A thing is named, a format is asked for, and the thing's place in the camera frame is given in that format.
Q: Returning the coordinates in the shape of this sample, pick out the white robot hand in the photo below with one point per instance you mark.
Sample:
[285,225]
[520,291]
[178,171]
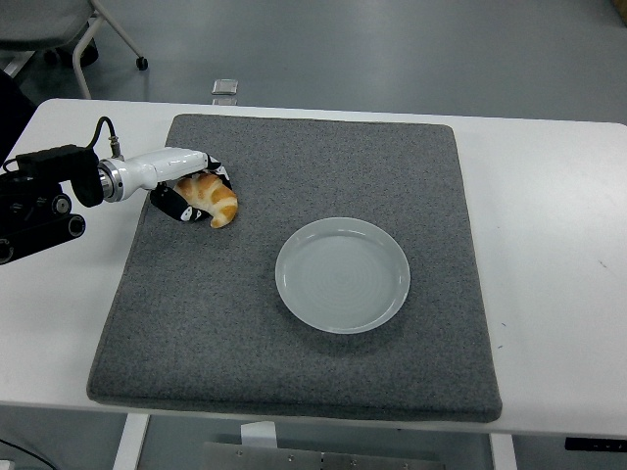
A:
[157,166]

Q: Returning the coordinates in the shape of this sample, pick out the golden croissant bread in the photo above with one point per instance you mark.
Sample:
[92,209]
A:
[220,201]

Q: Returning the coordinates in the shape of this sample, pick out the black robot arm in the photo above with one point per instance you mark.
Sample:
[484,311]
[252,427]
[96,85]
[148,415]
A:
[39,230]

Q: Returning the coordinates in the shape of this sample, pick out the light grey round plate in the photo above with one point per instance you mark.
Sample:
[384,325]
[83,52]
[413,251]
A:
[343,276]

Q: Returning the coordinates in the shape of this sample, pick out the grey metal plate with screws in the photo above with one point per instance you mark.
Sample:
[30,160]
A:
[313,460]

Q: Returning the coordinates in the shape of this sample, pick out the small silver floor box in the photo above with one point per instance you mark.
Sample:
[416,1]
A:
[225,86]

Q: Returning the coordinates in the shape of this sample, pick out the person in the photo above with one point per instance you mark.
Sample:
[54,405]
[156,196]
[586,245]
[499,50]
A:
[12,112]

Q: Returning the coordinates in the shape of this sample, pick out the grey felt mat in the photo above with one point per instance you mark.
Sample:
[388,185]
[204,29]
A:
[220,333]

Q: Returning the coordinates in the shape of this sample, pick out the grey office chair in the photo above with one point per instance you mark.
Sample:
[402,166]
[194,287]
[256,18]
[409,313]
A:
[39,19]

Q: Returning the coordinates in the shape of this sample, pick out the white table leg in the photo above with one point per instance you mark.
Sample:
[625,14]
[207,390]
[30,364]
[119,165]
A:
[130,443]
[503,453]

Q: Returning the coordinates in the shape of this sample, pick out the beige object corner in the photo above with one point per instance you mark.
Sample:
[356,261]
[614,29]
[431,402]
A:
[621,10]

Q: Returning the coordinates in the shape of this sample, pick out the black table control panel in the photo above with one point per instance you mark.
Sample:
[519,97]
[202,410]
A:
[595,444]

